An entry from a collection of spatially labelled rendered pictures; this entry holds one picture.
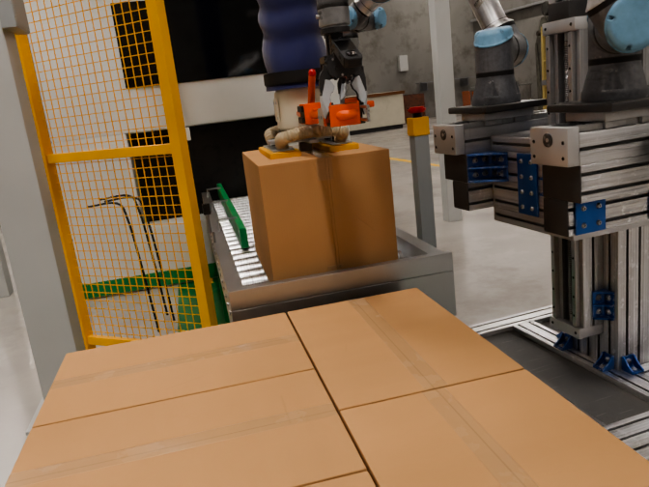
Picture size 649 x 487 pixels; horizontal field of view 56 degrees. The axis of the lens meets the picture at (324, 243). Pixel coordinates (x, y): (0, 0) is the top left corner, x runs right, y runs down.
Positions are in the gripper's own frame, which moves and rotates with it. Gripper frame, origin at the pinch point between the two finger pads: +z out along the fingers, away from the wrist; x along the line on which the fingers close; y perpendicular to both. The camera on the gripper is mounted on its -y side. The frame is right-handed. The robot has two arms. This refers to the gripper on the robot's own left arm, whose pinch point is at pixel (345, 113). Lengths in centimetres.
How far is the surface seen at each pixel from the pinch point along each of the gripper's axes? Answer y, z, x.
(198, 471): -53, 54, 45
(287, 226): 30.2, 31.9, 13.9
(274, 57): 53, -18, 8
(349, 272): 24, 48, -2
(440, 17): 309, -52, -157
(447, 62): 309, -19, -161
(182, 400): -25, 54, 48
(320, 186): 30.2, 21.2, 2.6
